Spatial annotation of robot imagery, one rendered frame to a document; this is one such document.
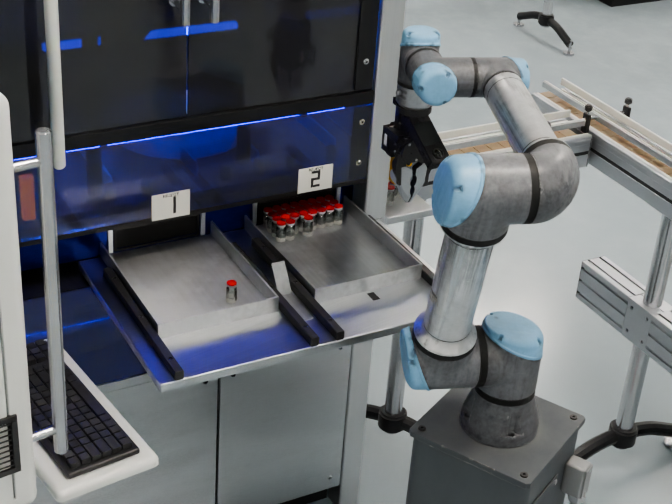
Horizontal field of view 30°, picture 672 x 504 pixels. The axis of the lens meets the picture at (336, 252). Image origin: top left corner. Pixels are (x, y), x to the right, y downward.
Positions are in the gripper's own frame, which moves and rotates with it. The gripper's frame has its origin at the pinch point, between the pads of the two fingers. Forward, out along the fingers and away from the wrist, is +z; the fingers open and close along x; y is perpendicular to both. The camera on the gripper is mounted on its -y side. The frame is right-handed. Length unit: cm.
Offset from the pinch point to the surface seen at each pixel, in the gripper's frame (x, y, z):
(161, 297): 48, 15, 21
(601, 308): -85, 26, 64
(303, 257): 13.6, 18.7, 21.3
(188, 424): 37, 28, 67
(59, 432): 82, -24, 17
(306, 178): 9.2, 27.6, 7.0
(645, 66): -305, 254, 109
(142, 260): 46, 30, 21
